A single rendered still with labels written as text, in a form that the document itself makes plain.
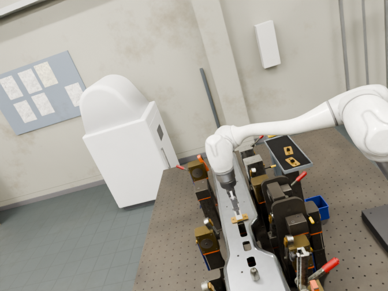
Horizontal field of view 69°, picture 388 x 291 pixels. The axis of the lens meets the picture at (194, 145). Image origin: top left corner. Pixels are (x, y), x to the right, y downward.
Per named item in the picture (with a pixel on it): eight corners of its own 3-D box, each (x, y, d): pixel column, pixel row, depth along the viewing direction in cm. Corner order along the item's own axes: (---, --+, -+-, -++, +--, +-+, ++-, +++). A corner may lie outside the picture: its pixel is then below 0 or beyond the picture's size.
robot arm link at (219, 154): (233, 172, 120) (236, 156, 131) (224, 140, 114) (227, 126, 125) (209, 175, 124) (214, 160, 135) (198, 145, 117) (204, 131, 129)
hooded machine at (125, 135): (184, 170, 414) (143, 62, 349) (181, 198, 351) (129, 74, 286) (133, 183, 427) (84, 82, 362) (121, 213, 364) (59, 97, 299)
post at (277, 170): (277, 190, 196) (264, 135, 178) (288, 187, 195) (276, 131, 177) (280, 197, 189) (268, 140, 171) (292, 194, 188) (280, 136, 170)
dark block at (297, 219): (300, 286, 131) (284, 217, 114) (315, 282, 130) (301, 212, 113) (304, 295, 126) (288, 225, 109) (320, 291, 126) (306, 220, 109)
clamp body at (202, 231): (209, 278, 151) (188, 229, 137) (230, 272, 150) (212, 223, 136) (209, 288, 145) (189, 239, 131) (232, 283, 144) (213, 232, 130)
